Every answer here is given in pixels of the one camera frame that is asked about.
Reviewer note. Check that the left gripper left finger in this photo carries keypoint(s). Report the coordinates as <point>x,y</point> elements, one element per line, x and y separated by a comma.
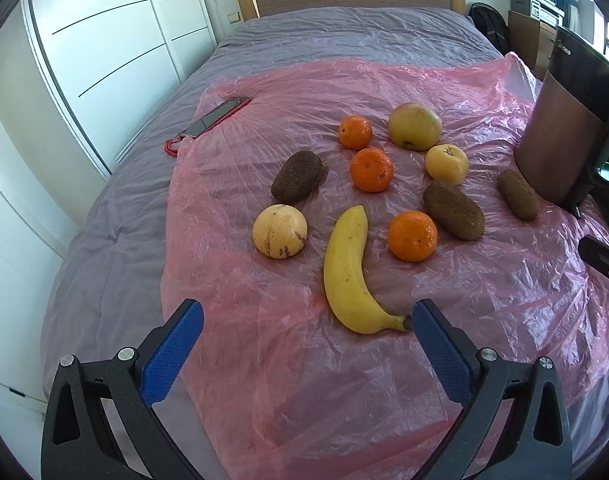
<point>78,442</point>

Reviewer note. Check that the large green yellow apple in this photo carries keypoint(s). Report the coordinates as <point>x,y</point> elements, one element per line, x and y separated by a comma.
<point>414,127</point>

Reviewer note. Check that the pale yellow spotted apple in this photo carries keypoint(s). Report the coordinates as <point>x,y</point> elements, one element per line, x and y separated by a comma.
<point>280,231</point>

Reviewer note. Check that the wooden drawer cabinet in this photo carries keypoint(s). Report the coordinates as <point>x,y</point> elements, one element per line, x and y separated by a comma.
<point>533,41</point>

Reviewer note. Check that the grey bed cover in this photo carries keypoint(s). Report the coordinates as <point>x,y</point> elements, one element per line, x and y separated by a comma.
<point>276,388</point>

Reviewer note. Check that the small yellow apple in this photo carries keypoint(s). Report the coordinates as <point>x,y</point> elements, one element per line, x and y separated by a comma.
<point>447,162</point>

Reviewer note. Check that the orange mandarin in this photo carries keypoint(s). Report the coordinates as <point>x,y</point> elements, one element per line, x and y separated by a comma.
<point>371,170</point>
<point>412,236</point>
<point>355,132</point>

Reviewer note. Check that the brown kiwi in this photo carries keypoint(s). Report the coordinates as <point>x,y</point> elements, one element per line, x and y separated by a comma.
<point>298,177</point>
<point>453,210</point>
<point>519,195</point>

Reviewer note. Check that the black backpack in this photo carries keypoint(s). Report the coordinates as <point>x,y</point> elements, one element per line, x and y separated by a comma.
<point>492,25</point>

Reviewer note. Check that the white wardrobe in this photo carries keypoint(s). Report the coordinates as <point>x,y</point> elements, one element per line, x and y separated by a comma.
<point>112,64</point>

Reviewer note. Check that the black steel electric kettle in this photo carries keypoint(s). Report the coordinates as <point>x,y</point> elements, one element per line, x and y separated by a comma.
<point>564,151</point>

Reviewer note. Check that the white printer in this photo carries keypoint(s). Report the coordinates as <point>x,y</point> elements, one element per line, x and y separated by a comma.
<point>542,10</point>

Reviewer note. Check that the yellow banana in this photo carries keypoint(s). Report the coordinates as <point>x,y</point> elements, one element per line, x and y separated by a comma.
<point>346,291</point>

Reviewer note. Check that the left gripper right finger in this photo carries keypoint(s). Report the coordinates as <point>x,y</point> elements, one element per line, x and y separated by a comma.
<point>535,440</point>

